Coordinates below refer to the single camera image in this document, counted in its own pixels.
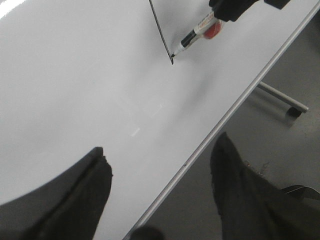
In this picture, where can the grey whiteboard stand leg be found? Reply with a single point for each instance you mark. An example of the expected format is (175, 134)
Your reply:
(300, 107)

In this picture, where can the black white whiteboard marker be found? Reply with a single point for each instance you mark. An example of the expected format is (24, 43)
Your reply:
(207, 28)

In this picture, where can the black stand caster wheel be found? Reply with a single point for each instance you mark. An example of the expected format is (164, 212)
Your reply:
(293, 112)

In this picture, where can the white whiteboard with aluminium frame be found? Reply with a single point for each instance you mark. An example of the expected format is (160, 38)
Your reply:
(79, 74)

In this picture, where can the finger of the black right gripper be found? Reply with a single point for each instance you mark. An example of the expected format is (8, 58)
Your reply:
(229, 10)

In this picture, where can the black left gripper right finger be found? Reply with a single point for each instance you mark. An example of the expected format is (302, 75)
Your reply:
(251, 208)

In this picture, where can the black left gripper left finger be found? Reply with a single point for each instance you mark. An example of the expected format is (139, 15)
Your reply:
(68, 207)

